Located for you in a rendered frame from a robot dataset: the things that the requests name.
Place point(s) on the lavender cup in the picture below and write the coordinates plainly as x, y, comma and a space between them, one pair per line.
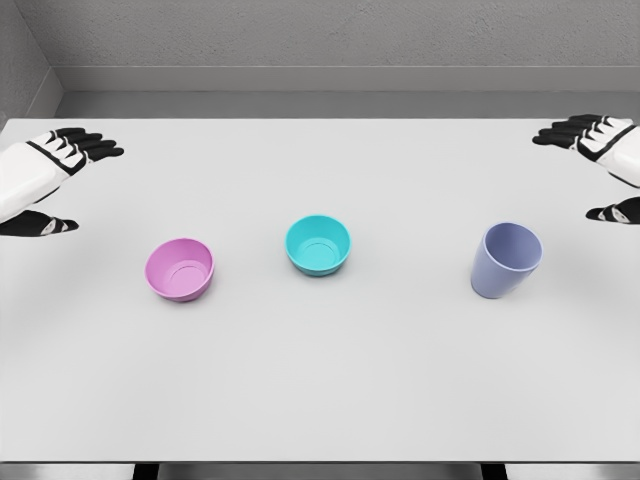
505, 261

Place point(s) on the pink bowl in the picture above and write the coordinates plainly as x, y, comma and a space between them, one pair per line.
180, 270

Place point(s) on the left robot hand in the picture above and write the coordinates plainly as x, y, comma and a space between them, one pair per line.
30, 170

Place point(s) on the teal bowl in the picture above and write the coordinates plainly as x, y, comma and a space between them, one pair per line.
318, 245

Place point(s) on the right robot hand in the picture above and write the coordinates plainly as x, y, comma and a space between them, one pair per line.
607, 145

